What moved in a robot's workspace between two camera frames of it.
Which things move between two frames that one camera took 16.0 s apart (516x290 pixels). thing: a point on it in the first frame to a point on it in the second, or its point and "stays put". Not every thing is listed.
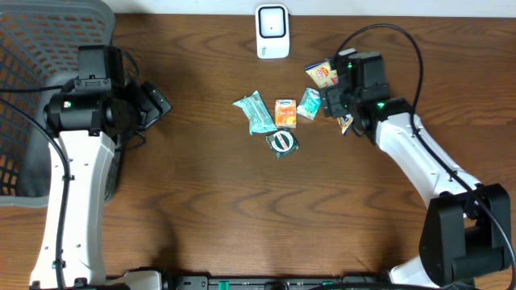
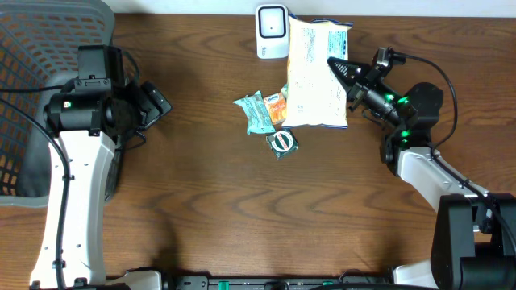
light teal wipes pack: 260,118 stays put
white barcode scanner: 272,31 stays put
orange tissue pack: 285,110 to 276,107
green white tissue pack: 310,103 to 285,90
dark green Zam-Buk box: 282,143 stays put
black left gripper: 154,103 stays put
